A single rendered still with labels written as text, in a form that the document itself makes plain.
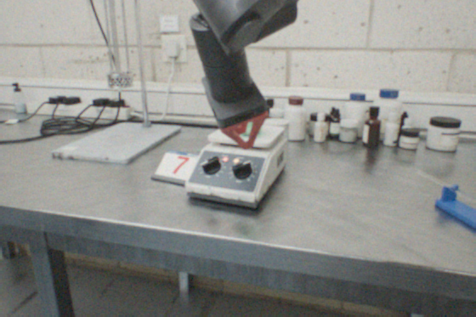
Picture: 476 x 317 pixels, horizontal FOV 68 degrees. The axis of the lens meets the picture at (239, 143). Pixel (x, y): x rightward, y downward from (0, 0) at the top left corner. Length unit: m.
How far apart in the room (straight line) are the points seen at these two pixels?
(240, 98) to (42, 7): 1.11
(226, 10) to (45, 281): 0.61
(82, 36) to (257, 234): 1.04
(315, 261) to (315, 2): 0.78
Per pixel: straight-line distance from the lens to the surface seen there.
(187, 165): 0.69
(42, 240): 0.73
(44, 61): 1.49
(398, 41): 1.09
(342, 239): 0.51
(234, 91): 0.44
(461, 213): 0.63
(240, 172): 0.57
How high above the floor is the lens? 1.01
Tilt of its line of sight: 17 degrees down
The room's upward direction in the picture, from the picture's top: straight up
